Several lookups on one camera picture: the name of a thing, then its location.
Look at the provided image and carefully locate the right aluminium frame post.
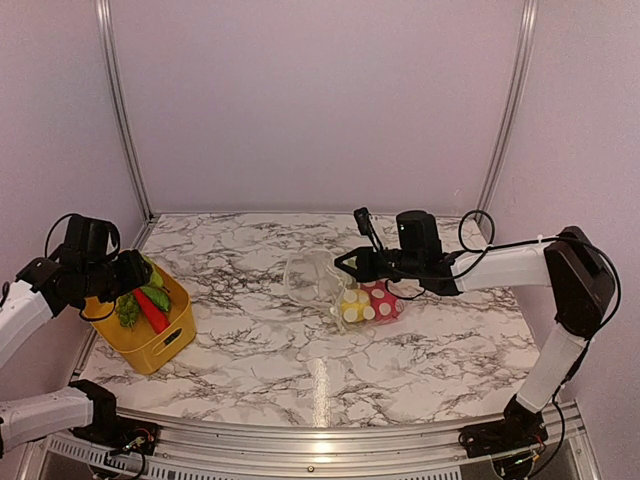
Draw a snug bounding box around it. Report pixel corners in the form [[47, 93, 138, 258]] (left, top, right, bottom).
[[476, 0, 540, 211]]

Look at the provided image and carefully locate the fake yellow lemon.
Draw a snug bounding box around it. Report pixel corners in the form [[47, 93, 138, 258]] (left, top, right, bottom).
[[340, 289, 376, 324]]

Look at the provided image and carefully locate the fake green cucumber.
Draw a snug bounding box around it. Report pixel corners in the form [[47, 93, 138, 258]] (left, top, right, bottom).
[[140, 286, 171, 313]]

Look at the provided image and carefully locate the yellow plastic basket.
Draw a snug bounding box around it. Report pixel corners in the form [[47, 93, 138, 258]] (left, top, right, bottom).
[[84, 266, 196, 375]]

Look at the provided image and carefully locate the clear polka dot zip bag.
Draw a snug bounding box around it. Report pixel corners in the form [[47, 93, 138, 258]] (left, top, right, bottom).
[[283, 249, 404, 332]]

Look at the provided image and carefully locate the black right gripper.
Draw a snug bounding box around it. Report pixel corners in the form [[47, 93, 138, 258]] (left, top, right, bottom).
[[335, 245, 423, 282]]

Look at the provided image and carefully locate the fake green apple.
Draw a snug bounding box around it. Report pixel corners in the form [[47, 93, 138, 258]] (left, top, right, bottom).
[[142, 255, 164, 289]]

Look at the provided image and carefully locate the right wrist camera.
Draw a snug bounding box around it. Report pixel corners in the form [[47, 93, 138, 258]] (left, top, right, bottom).
[[353, 207, 384, 252]]

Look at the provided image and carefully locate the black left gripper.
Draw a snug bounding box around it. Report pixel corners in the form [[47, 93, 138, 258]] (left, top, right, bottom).
[[80, 249, 151, 303]]

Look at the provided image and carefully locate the left aluminium frame post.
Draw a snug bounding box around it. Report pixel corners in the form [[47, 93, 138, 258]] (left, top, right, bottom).
[[95, 0, 154, 223]]

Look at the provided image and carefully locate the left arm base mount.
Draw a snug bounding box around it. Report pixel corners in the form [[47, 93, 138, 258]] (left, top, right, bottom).
[[71, 415, 160, 456]]

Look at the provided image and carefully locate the fake red pepper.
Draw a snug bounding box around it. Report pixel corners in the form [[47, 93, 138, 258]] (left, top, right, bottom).
[[359, 280, 404, 323]]

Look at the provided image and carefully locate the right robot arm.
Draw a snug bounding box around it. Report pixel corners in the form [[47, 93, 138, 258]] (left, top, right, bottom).
[[334, 207, 622, 448]]

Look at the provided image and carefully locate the fake green lettuce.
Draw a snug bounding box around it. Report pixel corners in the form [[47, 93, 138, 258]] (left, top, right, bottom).
[[115, 293, 142, 330]]

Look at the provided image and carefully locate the aluminium frame post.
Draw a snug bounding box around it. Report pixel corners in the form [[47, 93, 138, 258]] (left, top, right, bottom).
[[95, 0, 154, 223], [476, 0, 540, 211]]

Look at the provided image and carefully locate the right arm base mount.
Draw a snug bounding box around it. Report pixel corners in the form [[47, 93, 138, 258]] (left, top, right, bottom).
[[458, 419, 549, 458]]

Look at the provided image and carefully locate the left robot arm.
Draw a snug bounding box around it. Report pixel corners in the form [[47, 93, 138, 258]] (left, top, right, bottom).
[[1, 213, 153, 453]]

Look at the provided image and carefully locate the fake orange carrot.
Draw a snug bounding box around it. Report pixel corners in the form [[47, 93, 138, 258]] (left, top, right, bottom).
[[133, 288, 170, 334]]

